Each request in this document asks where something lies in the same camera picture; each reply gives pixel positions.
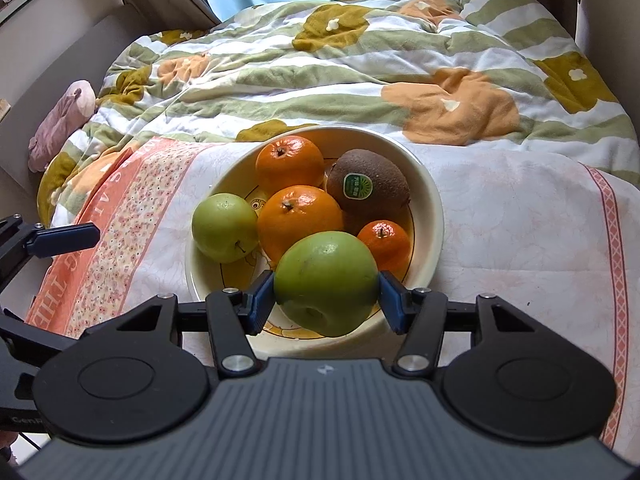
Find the pink plush toy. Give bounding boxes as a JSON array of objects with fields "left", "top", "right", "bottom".
[{"left": 27, "top": 80, "right": 97, "bottom": 173}]

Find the floral striped blanket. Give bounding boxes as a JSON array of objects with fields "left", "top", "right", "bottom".
[{"left": 37, "top": 0, "right": 640, "bottom": 233}]

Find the kiwi with green sticker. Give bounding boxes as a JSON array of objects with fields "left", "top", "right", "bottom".
[{"left": 326, "top": 149, "right": 412, "bottom": 213}]

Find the large orange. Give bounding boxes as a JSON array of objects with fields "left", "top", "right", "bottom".
[
  {"left": 255, "top": 135, "right": 325, "bottom": 196},
  {"left": 257, "top": 185, "right": 345, "bottom": 265}
]

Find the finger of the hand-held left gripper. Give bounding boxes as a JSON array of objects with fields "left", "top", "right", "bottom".
[
  {"left": 0, "top": 215, "right": 101, "bottom": 262},
  {"left": 0, "top": 310, "right": 76, "bottom": 367}
]

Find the small tangerine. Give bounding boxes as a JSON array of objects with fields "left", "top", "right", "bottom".
[{"left": 357, "top": 220, "right": 412, "bottom": 276}]

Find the pink and white printed cloth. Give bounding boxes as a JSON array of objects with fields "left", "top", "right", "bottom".
[{"left": 25, "top": 135, "right": 640, "bottom": 457}]

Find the grey upholstered bed frame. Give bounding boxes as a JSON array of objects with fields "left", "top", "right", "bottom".
[{"left": 0, "top": 2, "right": 128, "bottom": 216}]

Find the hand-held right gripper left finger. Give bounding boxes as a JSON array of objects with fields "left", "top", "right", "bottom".
[{"left": 115, "top": 270, "right": 275, "bottom": 379}]

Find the cream ceramic bowl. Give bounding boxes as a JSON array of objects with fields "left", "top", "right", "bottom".
[{"left": 185, "top": 125, "right": 445, "bottom": 342}]

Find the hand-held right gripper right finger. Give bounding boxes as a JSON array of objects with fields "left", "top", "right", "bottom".
[{"left": 377, "top": 270, "right": 536, "bottom": 379}]

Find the green apple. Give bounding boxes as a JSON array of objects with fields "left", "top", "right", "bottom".
[
  {"left": 273, "top": 231, "right": 381, "bottom": 338},
  {"left": 191, "top": 193, "right": 260, "bottom": 264}
]

